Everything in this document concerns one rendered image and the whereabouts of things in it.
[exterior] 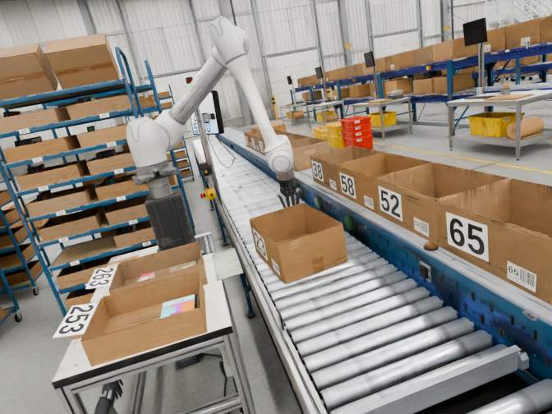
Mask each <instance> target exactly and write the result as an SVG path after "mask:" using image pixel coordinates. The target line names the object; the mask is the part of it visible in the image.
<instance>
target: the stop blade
mask: <svg viewBox="0 0 552 414"><path fill-rule="evenodd" d="M382 266H385V263H383V264H379V265H376V266H373V267H370V268H368V269H363V270H361V271H358V272H355V273H352V274H348V275H345V276H342V277H340V278H335V279H332V280H329V281H327V282H324V283H319V284H316V285H314V286H311V287H307V288H304V289H302V290H298V291H295V292H291V293H288V294H286V295H283V296H280V297H276V299H277V300H279V299H283V298H285V297H290V296H292V295H295V294H298V293H300V292H305V291H308V290H311V289H313V288H317V287H320V286H324V285H326V284H329V283H333V282H336V281H338V280H341V279H344V278H349V277H351V276H354V275H357V274H361V273H364V272H367V271H370V270H372V269H377V268H379V267H382Z"/></svg>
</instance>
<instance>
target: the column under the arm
mask: <svg viewBox="0 0 552 414"><path fill-rule="evenodd" d="M145 207H146V210H147V213H148V215H149V220H150V223H151V226H152V228H153V231H154V235H155V239H156V242H157V244H158V247H159V248H157V252H159V251H164V250H167V249H171V248H173V247H177V246H182V245H186V244H189V243H192V242H199V244H200V249H201V253H202V255H205V246H204V240H203V237H197V238H195V235H194V233H193V229H192V226H191V221H190V218H189V215H188V212H187V209H186V203H185V201H184V197H183V194H182V189H181V188H177V189H173V190H172V194H171V195H168V196H165V197H162V198H158V199H152V197H151V195H148V196H147V199H146V201H145Z"/></svg>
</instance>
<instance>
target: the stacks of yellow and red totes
mask: <svg viewBox="0 0 552 414"><path fill-rule="evenodd" d="M370 119H371V117H363V116H356V117H350V118H345V119H342V120H340V122H335V123H331V124H327V125H325V126H320V127H316V128H312V130H314V133H313V135H314V138H319V139H323V140H328V141H329V147H331V148H335V149H340V148H343V147H347V146H352V145H353V146H357V147H362V148H367V149H370V150H372V149H373V136H374V135H371V131H373V130H372V129H371V125H372V123H371V122H370Z"/></svg>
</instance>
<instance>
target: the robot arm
mask: <svg viewBox="0 0 552 414"><path fill-rule="evenodd" d="M210 33H211V37H212V40H213V41H214V47H213V49H212V55H211V57H210V58H209V60H208V61H207V62H206V64H205V65H204V66H203V67H202V68H201V69H200V71H199V72H198V74H197V75H196V76H195V78H194V79H193V81H192V82H191V83H190V84H189V85H188V87H187V88H186V90H185V91H184V92H183V94H182V95H181V97H180V98H179V99H178V101H177V102H176V103H175V104H174V105H173V107H172V108H171V110H170V111H164V112H162V113H161V114H160V115H159V116H158V117H157V118H156V119H155V120H152V119H151V118H148V117H140V118H137V119H134V120H131V121H129V123H128V125H127V127H126V139H127V143H128V146H129V149H130V151H131V156H132V158H133V160H134V162H135V164H136V169H137V173H135V175H136V177H138V181H139V182H140V181H144V180H146V179H149V178H152V177H157V176H160V175H164V174H166V173H173V172H175V171H176V169H175V168H173V167H171V166H170V164H169V162H168V159H167V155H166V153H167V152H168V151H169V150H172V149H173V148H175V147H176V146H177V145H178V144H179V143H180V141H181V139H182V137H183V135H184V134H185V132H186V122H187V121H188V120H189V118H190V117H191V115H192V114H193V113H194V112H195V110H196V109H197V108H198V107H199V106H200V104H201V103H202V102H203V101H204V99H205V98H206V97H207V95H208V94H209V92H210V91H211V90H212V89H213V88H214V87H215V86H216V84H217V83H218V82H219V80H220V79H221V78H222V76H223V75H224V74H225V72H226V71H227V70H228V69H229V71H230V72H231V73H232V74H233V76H234V77H235V78H236V80H237V82H238V83H239V85H240V86H241V88H242V90H243V92H244V94H245V96H246V99H247V101H248V103H249V105H250V107H251V111H252V112H253V115H254V117H255V120H256V122H257V124H258V127H259V129H260V132H261V135H262V136H263V138H264V142H265V149H264V153H265V156H266V159H267V162H268V164H269V167H270V168H271V170H272V171H274V172H275V173H276V175H277V179H278V180H279V185H280V192H279V193H278V194H277V195H276V196H277V197H278V198H279V199H280V202H281V204H282V206H283V208H287V207H289V206H291V205H290V200H289V196H290V197H291V202H292V205H295V200H294V193H295V191H296V192H297V196H296V205H298V204H300V194H301V189H300V188H297V187H296V186H295V182H294V176H295V173H294V168H293V161H294V159H293V152H292V147H291V143H290V141H289V139H288V137H287V136H285V135H276V134H275V132H274V129H273V128H272V126H271V123H270V121H269V118H268V115H267V113H266V111H265V107H264V105H263V103H262V100H261V97H260V94H259V92H258V90H257V88H256V86H255V82H254V80H253V77H252V74H251V70H250V67H249V64H248V61H247V58H246V55H247V54H248V52H249V50H250V40H249V38H248V36H247V34H246V32H245V31H243V30H242V29H240V28H238V27H236V26H234V25H232V23H231V22H230V21H229V20H228V19H227V18H225V17H222V16H221V17H219V18H217V19H216V20H214V21H212V22H211V24H210ZM282 194H283V195H284V196H285V198H286V202H287V207H286V205H285V203H284V201H283V198H282Z"/></svg>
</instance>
